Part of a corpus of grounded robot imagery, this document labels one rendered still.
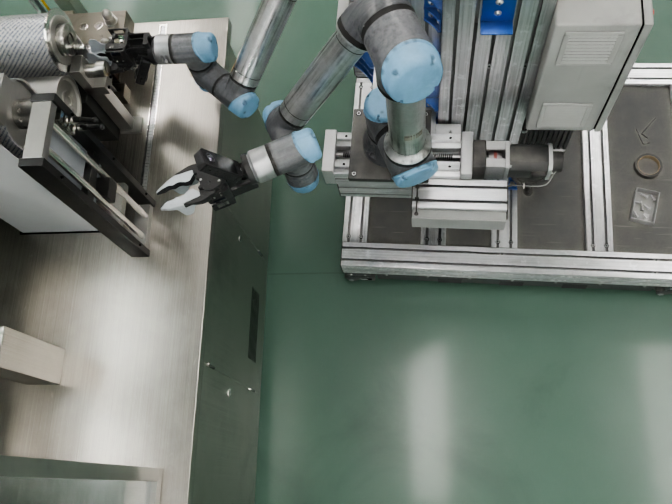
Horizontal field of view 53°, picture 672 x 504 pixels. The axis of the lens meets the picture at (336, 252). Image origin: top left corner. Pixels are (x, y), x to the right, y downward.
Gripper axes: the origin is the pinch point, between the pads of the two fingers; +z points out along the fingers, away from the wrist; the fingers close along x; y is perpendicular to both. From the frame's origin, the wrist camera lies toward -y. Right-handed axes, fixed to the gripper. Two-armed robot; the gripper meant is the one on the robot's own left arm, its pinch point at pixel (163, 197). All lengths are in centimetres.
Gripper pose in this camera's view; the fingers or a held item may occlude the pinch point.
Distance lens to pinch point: 151.6
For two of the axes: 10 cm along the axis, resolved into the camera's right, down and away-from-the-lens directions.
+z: -9.3, 3.8, -0.1
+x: -3.4, -8.2, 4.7
